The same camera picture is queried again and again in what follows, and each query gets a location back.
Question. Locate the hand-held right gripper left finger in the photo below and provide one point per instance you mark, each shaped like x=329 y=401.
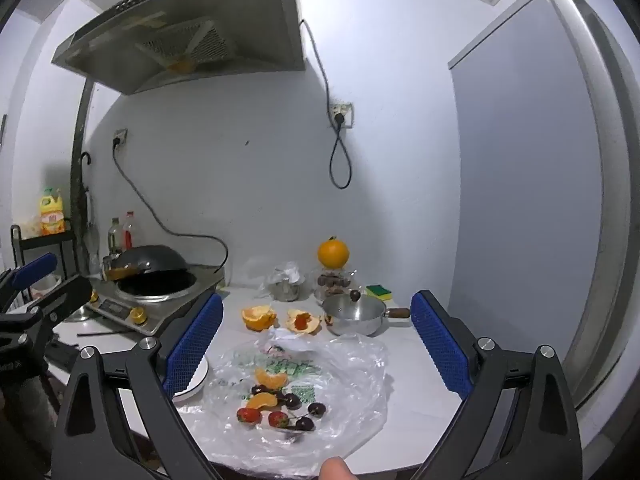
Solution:
x=195 y=345

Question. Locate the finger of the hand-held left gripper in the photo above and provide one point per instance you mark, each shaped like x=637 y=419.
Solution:
x=65 y=295
x=35 y=267

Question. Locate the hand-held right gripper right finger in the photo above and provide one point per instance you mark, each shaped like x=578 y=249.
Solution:
x=440 y=345

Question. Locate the white bowl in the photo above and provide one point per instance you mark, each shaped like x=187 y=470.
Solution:
x=197 y=382

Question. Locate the single peeled orange segment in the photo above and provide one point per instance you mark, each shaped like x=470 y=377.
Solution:
x=262 y=401

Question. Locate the red strawberry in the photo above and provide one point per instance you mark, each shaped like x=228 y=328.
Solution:
x=248 y=415
x=278 y=419

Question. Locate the clear printed plastic bag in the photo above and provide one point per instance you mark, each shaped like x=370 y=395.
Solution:
x=350 y=385

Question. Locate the person's right hand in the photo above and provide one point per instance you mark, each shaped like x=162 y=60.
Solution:
x=335 y=469

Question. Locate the black metal rack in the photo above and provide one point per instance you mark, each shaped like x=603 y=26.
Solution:
x=45 y=242

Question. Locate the steel induction cooker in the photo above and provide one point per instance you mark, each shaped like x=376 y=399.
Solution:
x=165 y=310

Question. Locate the thin black stick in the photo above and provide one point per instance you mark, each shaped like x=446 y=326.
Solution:
x=100 y=332

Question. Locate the yellow oil bottle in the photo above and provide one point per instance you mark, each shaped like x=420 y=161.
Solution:
x=52 y=212

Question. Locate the orange peel with pulp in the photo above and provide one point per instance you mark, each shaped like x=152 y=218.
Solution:
x=257 y=317

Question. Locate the green glass bottle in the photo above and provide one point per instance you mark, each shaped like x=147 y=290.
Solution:
x=115 y=237

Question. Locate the green yellow sponge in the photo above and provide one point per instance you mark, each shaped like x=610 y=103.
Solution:
x=379 y=291

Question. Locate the red cap bottle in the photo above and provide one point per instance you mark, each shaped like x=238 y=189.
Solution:
x=130 y=232

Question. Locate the black wok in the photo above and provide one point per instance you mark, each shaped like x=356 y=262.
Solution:
x=150 y=257

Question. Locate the black umbrella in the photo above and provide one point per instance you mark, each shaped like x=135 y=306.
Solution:
x=86 y=180

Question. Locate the small crumpled clear bag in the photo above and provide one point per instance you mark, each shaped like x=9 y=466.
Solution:
x=282 y=272

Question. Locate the dark vertical pipe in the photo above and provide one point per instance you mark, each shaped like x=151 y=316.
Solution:
x=79 y=160

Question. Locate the orange peel holding strawberry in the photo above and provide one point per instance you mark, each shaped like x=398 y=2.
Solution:
x=312 y=325

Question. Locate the whole orange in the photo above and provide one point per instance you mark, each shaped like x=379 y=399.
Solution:
x=333 y=253

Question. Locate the white refrigerator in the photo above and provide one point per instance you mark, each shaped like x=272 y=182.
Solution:
x=525 y=160

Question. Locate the steel range hood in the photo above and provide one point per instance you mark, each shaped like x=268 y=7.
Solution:
x=200 y=0

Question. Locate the small white wall socket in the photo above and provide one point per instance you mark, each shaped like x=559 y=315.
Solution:
x=120 y=137

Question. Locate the white wall socket with plug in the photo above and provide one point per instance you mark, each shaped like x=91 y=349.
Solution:
x=341 y=115

